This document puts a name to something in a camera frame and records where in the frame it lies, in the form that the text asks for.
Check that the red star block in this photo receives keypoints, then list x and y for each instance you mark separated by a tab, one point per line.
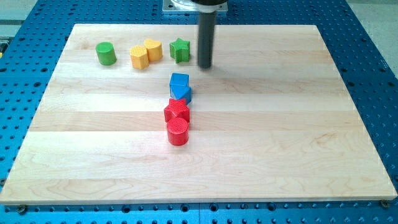
177	109

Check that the green star block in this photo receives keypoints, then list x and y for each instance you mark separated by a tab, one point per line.
180	50

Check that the red cylinder block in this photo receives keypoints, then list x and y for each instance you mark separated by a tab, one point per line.
177	131

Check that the blue cube block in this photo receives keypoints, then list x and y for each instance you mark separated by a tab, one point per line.
178	79

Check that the light wooden board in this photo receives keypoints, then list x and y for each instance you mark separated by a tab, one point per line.
272	120

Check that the yellow heart block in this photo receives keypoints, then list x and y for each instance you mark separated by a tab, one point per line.
154	49

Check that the yellow pentagon block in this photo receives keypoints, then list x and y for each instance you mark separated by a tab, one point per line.
139	57

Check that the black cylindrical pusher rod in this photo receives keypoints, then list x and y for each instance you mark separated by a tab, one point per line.
206	28

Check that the green cylinder block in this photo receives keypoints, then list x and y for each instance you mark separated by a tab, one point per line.
106	54

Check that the blue perforated metal table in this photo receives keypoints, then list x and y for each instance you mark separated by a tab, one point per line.
33	53

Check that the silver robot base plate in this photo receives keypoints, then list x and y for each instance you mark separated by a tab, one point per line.
184	6

